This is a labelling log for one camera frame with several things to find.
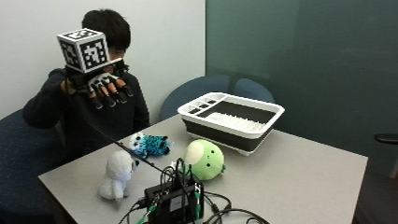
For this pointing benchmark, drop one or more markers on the black chair armrest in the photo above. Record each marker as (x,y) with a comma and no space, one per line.
(386,138)

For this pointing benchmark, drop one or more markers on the the person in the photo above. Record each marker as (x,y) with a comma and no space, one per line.
(108,122)

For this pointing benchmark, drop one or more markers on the blue striped plush toy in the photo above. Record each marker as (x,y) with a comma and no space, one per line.
(151,144)

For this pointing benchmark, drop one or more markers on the white plush toy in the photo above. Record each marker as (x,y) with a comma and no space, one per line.
(117,174)

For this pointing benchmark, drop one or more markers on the black electronics box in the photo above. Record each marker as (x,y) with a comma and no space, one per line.
(173,203)

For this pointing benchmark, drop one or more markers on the green round plush toy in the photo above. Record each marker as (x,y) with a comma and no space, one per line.
(206,160)

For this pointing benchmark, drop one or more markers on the dark blue upholstered seat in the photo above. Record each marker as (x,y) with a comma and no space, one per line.
(24,168)

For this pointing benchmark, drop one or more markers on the blue round-backed chair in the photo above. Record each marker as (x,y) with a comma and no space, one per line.
(253,90)
(193,93)

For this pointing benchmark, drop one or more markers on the white marker cube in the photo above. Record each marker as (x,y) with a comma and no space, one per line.
(84,49)

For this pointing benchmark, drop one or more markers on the white and grey dish rack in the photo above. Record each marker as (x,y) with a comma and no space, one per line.
(232,124)

